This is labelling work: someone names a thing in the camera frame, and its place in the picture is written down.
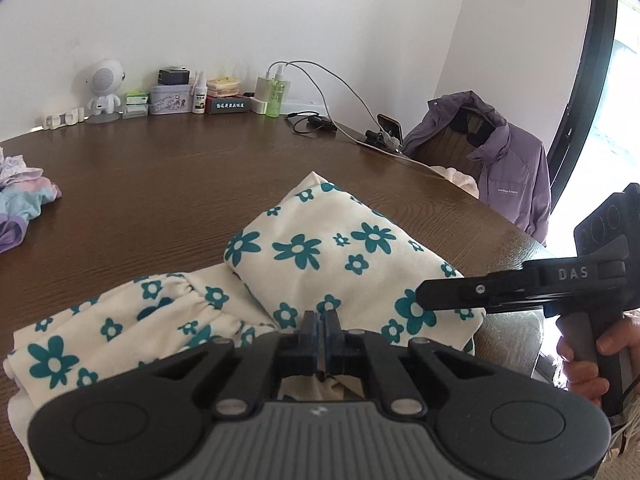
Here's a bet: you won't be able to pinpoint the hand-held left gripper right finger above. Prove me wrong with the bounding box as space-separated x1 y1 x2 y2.
322 310 496 417

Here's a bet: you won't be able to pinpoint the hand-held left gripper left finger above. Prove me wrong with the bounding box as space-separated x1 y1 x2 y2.
140 310 320 417

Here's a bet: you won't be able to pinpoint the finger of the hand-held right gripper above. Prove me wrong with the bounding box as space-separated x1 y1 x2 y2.
416 267 543 315

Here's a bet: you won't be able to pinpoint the white teal floral hoodie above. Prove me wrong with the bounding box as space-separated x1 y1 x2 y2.
223 171 487 357

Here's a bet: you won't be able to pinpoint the white teal floral pants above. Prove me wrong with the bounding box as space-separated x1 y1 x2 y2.
5 267 373 480

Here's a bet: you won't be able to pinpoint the person's right hand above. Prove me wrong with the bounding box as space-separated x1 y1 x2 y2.
556 310 640 407

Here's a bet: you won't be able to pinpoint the purple jacket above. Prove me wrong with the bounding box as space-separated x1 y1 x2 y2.
402 91 553 242

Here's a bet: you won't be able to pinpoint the pink fluffy cloth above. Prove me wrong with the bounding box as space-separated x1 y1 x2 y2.
431 164 482 200

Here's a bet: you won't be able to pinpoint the brown wooden chair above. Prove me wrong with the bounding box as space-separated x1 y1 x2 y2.
411 125 489 174

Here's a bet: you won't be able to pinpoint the black phone stand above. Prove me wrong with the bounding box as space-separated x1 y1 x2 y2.
364 129 401 151

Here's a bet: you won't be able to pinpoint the dark smartphone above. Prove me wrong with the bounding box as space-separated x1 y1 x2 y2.
377 113 404 144

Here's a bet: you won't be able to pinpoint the white power strip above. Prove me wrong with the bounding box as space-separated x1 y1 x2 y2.
249 99 321 117

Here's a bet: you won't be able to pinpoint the green spray bottle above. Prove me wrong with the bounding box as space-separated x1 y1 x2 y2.
266 62 287 119

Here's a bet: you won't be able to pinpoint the dark box with white print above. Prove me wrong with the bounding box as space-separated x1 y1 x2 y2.
207 94 251 116

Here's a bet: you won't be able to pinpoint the white spray bottle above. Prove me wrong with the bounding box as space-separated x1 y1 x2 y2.
192 71 208 114

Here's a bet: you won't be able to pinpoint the yellow pink packet stack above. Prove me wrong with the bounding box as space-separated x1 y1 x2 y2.
206 77 240 99

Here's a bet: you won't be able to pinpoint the grey printed tin box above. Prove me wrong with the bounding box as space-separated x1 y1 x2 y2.
149 82 194 117

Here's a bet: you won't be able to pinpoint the black small device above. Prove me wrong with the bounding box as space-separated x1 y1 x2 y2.
159 66 191 86

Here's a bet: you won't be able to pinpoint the pink blue tie-dye garment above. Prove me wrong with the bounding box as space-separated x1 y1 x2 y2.
0 176 62 254

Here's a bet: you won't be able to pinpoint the white robot speaker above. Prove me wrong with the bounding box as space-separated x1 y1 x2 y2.
79 59 126 125

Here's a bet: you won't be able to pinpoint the white clip rack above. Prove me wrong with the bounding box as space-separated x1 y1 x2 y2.
41 107 86 132

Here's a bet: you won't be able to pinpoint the purple print white garment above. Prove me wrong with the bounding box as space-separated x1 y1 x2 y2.
0 146 45 192

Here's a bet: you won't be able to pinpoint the white charging cable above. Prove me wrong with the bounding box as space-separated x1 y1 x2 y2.
285 62 438 173

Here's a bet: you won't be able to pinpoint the black cable with dongle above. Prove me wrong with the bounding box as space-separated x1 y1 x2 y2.
287 112 337 135

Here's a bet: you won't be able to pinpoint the grey charging cable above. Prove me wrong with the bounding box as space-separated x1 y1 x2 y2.
267 60 383 128

